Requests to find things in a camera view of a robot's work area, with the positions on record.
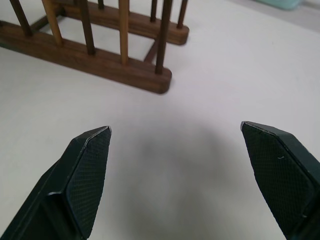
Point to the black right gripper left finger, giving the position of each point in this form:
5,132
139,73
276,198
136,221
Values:
75,185

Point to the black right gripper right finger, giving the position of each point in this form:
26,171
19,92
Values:
282,180

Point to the wooden dish rack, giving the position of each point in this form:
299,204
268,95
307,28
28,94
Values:
82,53

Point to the teal object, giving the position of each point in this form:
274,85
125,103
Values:
287,3

